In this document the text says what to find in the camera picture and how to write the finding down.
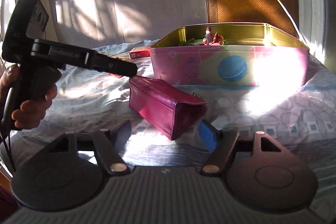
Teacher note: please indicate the green snack packet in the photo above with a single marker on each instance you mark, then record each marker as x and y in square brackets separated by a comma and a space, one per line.
[192, 42]

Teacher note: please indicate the red candy wrappers pile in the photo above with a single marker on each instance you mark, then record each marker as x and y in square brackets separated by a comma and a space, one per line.
[211, 39]

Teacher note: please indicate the person's left hand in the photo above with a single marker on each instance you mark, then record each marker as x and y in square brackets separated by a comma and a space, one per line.
[31, 112]

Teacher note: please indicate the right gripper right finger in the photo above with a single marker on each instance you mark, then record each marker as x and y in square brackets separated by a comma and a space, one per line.
[221, 144]

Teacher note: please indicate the pink macaron biscuit tin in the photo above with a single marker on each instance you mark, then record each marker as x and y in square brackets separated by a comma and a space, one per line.
[254, 54]

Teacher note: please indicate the red cigarette box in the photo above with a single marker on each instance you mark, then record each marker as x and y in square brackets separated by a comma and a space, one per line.
[139, 52]

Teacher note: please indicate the brown woven cushion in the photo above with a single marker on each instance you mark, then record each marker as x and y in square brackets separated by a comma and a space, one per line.
[258, 11]

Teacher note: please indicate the magenta leather pouch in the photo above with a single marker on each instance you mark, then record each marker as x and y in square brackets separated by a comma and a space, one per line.
[168, 109]

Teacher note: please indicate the blue patterned bed sheet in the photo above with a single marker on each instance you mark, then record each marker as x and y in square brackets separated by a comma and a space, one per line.
[302, 120]

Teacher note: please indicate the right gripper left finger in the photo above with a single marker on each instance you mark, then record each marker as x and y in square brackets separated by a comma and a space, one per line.
[108, 144]

